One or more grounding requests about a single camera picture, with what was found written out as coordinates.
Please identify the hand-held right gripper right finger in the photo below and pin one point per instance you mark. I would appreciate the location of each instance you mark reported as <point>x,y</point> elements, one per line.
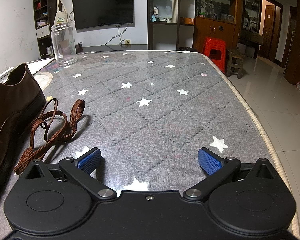
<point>210,160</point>

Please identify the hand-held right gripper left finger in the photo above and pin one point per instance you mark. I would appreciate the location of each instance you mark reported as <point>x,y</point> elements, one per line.
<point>90,158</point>

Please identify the brown shoelace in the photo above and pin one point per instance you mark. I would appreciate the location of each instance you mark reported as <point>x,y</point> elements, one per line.
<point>25,158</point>

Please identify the brown leather shoe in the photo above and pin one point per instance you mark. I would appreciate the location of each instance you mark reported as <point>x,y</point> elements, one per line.
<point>7,110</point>

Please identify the grey star tablecloth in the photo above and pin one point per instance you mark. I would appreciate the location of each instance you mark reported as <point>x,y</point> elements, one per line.
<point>152,120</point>

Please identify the ruled paper stack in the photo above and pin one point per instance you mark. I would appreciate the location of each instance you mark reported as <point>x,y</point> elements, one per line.
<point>40,66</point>

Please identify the small wooden stool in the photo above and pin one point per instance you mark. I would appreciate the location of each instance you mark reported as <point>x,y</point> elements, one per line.
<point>235,55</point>

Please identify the red plastic stool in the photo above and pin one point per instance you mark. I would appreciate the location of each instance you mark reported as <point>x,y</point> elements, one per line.
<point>213,45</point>

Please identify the clear plastic mug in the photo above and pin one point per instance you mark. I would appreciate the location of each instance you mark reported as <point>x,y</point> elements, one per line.
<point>63,45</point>

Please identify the dark cubby shelf unit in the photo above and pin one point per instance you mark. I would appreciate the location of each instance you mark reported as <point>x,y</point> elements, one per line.
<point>43,42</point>

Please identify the wooden cabinet with glass top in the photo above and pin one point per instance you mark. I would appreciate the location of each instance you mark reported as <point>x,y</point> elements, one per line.
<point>215,30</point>

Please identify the glass display cabinet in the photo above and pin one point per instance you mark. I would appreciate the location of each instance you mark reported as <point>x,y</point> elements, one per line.
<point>162,35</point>

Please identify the white drawer box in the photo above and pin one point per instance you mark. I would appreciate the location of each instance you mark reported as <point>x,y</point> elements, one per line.
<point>43,32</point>

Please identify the wooden door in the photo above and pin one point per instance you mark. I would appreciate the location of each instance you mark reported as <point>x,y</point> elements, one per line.
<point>268,30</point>

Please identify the cream tote bag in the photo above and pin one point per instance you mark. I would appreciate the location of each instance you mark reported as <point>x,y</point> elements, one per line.
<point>62,17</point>

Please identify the black flat-screen television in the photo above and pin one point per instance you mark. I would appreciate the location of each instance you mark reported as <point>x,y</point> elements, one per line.
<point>102,7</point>

